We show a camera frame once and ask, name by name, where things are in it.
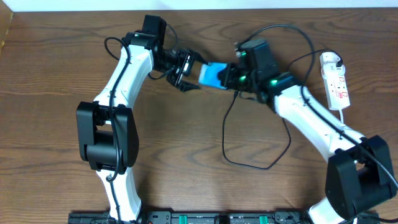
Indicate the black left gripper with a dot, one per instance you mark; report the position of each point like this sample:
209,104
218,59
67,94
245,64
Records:
181,69

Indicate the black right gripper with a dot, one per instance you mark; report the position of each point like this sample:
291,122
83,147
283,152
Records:
227,75

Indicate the blue Galaxy smartphone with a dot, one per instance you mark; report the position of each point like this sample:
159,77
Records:
209,75

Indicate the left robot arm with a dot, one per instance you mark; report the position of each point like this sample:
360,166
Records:
107,134

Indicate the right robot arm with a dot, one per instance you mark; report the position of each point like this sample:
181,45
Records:
359,173

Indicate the white USB charger plug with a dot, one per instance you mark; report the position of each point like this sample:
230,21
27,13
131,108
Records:
328,62

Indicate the white power strip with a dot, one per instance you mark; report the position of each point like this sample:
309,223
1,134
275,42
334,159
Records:
336,89

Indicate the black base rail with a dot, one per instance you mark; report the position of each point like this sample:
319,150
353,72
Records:
167,217

